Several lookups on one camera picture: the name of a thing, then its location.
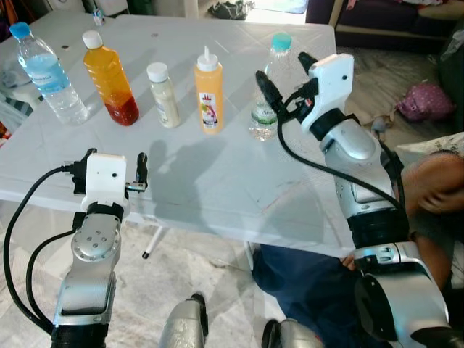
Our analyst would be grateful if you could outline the clear water bottle teal cap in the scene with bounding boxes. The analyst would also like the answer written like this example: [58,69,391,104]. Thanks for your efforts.
[248,31,299,142]

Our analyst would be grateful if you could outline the orange squeeze sauce bottle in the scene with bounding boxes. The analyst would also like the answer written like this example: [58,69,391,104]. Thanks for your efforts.
[194,46,225,136]

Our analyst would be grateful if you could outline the seated person with bare legs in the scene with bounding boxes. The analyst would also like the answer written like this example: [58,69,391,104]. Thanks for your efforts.
[395,134,464,291]

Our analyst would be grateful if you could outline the white plastic table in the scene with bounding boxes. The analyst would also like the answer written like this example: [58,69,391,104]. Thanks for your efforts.
[0,13,363,260]

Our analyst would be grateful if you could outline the small cream sauce bottle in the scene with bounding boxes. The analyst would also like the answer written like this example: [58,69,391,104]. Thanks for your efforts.
[146,62,181,129]

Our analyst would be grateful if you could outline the orange juice bottle white cap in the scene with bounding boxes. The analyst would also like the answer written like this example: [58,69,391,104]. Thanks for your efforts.
[82,30,140,127]

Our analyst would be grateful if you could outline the dark purple sofa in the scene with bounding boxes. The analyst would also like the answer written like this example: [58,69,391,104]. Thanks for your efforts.
[304,0,464,51]

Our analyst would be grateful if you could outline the small grey toy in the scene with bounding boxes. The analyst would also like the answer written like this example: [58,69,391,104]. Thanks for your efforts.
[370,116,389,137]

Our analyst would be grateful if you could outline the pink dotted bag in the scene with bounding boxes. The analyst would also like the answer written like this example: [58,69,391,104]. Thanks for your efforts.
[396,81,456,123]

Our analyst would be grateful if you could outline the white plastic chair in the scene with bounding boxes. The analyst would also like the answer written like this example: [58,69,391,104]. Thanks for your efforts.
[43,0,131,17]

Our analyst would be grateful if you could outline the silver left robot leg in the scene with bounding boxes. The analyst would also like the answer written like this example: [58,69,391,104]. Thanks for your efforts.
[159,293,211,348]

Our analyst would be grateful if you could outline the silver robot leg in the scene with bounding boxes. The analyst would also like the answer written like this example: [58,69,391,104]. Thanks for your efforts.
[261,318,323,348]
[159,293,211,348]

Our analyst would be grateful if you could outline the dark blue garment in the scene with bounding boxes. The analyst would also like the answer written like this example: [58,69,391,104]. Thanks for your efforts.
[252,245,363,348]

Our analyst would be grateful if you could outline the silver right robot leg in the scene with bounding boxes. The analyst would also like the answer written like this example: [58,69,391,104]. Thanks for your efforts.
[261,318,323,348]

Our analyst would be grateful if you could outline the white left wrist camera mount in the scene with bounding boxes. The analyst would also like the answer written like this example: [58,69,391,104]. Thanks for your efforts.
[82,152,128,212]

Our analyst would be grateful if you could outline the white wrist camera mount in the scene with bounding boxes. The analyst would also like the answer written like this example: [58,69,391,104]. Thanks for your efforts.
[299,54,356,138]
[82,152,128,212]

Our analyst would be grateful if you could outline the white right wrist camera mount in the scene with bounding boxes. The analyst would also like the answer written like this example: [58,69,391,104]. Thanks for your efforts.
[299,54,356,138]

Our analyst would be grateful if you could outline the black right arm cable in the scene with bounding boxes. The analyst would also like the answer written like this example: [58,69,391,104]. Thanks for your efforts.
[274,87,407,215]
[377,141,408,215]

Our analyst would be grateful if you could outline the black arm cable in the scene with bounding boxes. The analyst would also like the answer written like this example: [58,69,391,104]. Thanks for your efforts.
[25,231,76,331]
[2,165,77,334]
[377,141,408,215]
[274,87,407,215]

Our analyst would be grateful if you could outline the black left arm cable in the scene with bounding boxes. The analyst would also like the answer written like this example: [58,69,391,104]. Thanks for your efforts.
[25,231,76,331]
[2,165,77,334]

